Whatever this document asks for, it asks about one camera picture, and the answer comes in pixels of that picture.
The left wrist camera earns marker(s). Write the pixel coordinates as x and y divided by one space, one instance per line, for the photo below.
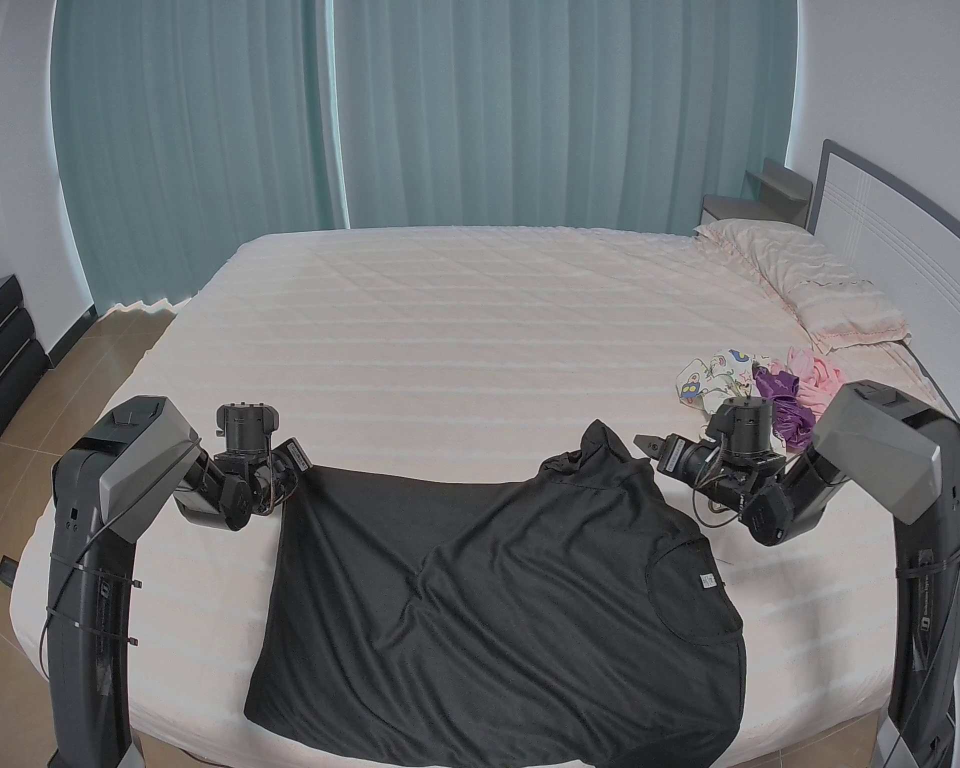
274 427

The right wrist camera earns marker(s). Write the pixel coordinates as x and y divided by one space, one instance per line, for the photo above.
715 427

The white printed garment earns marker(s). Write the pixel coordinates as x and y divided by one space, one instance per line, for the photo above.
712 375

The black T-shirt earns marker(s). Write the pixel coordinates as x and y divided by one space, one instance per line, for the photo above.
487 615

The cream pillow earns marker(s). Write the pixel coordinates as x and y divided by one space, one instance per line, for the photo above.
817 285

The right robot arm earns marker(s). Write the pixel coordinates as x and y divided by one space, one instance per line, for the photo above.
885 450

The purple garment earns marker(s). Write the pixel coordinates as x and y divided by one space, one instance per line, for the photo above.
780 390

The pink garment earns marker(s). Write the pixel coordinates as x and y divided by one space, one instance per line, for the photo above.
817 382

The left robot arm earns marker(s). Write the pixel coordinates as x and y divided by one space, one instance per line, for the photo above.
82 600

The black chest of drawers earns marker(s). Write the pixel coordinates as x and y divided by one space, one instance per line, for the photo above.
19 352

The bed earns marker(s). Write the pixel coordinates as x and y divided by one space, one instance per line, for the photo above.
450 322

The blue-green curtain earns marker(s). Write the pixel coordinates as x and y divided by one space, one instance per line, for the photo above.
195 150
562 112

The grey bedside table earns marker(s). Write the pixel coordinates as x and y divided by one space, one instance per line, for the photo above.
780 187

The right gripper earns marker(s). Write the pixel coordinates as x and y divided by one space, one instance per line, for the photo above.
690 461

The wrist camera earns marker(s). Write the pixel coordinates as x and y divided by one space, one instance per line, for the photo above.
715 427
274 427

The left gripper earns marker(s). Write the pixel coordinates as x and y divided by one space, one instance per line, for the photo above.
285 472

